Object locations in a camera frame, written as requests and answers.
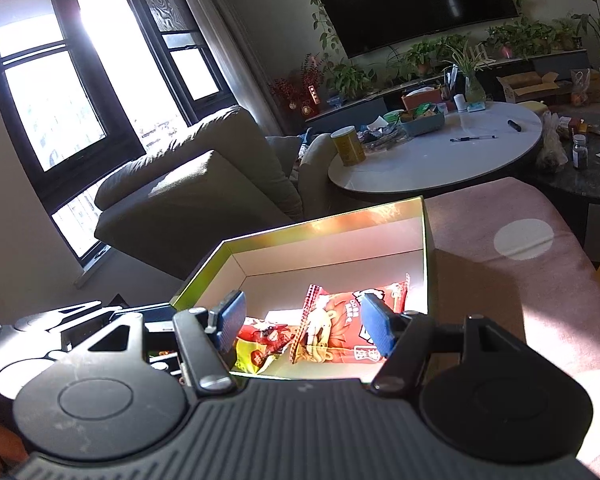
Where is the orange box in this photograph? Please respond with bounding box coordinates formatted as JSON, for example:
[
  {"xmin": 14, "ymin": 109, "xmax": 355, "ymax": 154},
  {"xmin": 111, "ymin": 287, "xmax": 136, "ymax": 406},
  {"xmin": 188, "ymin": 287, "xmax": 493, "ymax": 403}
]
[{"xmin": 401, "ymin": 87, "xmax": 443, "ymax": 111}]

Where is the dark television cabinet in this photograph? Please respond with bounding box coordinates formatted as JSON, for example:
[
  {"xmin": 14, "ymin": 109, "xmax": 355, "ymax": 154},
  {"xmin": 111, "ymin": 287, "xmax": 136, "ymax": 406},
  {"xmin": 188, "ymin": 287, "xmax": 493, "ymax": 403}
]
[{"xmin": 305, "ymin": 50, "xmax": 588, "ymax": 136}]

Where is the red striped snack packet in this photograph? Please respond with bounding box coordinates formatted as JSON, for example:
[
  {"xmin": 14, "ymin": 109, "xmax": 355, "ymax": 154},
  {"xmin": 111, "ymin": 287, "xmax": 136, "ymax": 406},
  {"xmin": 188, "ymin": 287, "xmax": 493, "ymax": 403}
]
[{"xmin": 290, "ymin": 274, "xmax": 412, "ymax": 365}]

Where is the wall-mounted black television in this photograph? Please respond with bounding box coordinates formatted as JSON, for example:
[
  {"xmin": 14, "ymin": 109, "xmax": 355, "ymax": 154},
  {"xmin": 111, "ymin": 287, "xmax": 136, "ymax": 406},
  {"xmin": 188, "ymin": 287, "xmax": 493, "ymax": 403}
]
[{"xmin": 314, "ymin": 0, "xmax": 520, "ymax": 59}]

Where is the round dark marble table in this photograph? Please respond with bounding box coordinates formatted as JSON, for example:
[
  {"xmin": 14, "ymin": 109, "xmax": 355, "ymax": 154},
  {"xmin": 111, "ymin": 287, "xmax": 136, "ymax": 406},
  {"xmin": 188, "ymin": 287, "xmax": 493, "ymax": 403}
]
[{"xmin": 512, "ymin": 110, "xmax": 600, "ymax": 206}]

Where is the grey tray with items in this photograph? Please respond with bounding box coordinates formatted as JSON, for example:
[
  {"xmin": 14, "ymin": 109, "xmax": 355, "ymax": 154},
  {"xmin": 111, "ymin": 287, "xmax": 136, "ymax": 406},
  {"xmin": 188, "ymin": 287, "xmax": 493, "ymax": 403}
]
[{"xmin": 397, "ymin": 105, "xmax": 446, "ymax": 137}]

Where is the open cardboard box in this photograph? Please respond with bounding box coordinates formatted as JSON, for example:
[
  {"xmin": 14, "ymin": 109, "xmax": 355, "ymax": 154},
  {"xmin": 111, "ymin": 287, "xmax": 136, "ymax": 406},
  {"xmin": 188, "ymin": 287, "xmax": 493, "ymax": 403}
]
[{"xmin": 496, "ymin": 71, "xmax": 561, "ymax": 105}]

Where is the row of potted plants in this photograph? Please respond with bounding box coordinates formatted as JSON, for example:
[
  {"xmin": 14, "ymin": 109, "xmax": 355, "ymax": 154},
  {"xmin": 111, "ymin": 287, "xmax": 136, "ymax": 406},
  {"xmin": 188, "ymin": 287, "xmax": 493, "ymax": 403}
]
[{"xmin": 405, "ymin": 17, "xmax": 581, "ymax": 78}]

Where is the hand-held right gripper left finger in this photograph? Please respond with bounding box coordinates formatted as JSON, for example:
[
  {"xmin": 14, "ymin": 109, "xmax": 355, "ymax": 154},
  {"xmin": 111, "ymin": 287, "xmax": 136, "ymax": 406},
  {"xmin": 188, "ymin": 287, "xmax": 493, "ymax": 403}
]
[{"xmin": 72, "ymin": 290, "xmax": 248, "ymax": 396}]

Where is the clear plastic bag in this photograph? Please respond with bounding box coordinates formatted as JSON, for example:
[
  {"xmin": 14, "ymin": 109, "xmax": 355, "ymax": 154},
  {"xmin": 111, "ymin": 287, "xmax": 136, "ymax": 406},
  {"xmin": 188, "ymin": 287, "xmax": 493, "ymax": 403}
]
[{"xmin": 536, "ymin": 111, "xmax": 570, "ymax": 175}]

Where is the leafy potted plant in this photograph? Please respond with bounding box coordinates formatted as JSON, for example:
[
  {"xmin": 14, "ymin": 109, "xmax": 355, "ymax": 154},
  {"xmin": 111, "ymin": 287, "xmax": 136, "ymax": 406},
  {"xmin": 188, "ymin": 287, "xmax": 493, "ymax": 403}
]
[{"xmin": 325, "ymin": 62, "xmax": 377, "ymax": 102}]

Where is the green cardboard box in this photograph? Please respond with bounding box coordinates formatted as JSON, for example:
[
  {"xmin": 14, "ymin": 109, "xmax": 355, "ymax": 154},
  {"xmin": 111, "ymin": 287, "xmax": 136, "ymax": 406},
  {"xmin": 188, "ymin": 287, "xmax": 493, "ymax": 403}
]
[{"xmin": 170, "ymin": 196, "xmax": 437, "ymax": 386}]

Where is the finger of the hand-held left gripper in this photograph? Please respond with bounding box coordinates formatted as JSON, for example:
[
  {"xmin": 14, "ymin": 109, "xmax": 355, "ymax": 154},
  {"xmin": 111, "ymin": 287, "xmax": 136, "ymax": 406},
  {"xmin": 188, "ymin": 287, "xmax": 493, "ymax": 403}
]
[{"xmin": 111, "ymin": 305, "xmax": 177, "ymax": 334}]

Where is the beige sofa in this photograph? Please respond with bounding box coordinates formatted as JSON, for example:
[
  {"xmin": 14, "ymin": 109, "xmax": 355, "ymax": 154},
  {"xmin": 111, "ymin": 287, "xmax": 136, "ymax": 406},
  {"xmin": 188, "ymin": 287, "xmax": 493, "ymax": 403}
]
[{"xmin": 94, "ymin": 105, "xmax": 338, "ymax": 281}]

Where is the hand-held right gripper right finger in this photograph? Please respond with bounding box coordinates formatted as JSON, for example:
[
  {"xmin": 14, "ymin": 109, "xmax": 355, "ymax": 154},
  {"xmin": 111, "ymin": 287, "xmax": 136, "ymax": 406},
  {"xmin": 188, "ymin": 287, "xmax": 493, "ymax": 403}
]
[{"xmin": 360, "ymin": 291, "xmax": 528, "ymax": 393}]

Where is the round white table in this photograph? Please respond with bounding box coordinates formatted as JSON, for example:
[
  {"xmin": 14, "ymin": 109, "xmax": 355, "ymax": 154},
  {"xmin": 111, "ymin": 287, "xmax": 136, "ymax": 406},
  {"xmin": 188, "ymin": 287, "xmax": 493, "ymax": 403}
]
[{"xmin": 327, "ymin": 101, "xmax": 543, "ymax": 198}]

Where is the yellow can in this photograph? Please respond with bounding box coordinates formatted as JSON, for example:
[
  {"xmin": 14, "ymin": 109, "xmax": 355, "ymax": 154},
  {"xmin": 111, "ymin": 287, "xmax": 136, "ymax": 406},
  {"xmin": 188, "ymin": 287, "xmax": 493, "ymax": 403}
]
[{"xmin": 331, "ymin": 125, "xmax": 367, "ymax": 167}]

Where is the black-framed window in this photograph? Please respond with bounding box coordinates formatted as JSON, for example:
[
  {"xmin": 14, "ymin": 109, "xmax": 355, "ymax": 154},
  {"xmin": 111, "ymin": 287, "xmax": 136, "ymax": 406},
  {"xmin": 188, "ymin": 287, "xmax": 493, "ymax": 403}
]
[{"xmin": 0, "ymin": 0, "xmax": 236, "ymax": 288}]

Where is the glass vase with plant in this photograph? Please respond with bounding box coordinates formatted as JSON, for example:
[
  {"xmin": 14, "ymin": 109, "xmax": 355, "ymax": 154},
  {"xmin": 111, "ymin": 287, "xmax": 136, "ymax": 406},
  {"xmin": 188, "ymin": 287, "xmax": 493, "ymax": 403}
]
[{"xmin": 442, "ymin": 42, "xmax": 488, "ymax": 103}]

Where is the red flower decoration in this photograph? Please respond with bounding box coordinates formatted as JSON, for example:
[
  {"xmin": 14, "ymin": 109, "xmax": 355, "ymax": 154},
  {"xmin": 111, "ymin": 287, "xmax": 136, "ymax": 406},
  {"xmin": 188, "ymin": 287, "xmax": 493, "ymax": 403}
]
[{"xmin": 269, "ymin": 55, "xmax": 326, "ymax": 116}]

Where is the red and yellow snack packet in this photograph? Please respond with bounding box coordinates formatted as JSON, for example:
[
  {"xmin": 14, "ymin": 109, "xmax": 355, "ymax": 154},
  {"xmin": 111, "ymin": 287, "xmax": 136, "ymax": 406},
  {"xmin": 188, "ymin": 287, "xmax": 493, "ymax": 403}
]
[{"xmin": 234, "ymin": 316, "xmax": 301, "ymax": 376}]

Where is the dark glass bottle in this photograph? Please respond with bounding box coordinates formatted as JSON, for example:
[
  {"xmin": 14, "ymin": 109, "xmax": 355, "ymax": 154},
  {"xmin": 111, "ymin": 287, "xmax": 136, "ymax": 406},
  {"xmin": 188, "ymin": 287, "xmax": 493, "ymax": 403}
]
[{"xmin": 571, "ymin": 134, "xmax": 589, "ymax": 170}]

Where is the hanging vine plant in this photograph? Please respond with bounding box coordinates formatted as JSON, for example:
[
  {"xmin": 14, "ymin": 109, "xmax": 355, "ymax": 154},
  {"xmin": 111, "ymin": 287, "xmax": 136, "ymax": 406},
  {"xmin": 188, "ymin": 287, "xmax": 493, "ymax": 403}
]
[{"xmin": 295, "ymin": 0, "xmax": 342, "ymax": 56}]

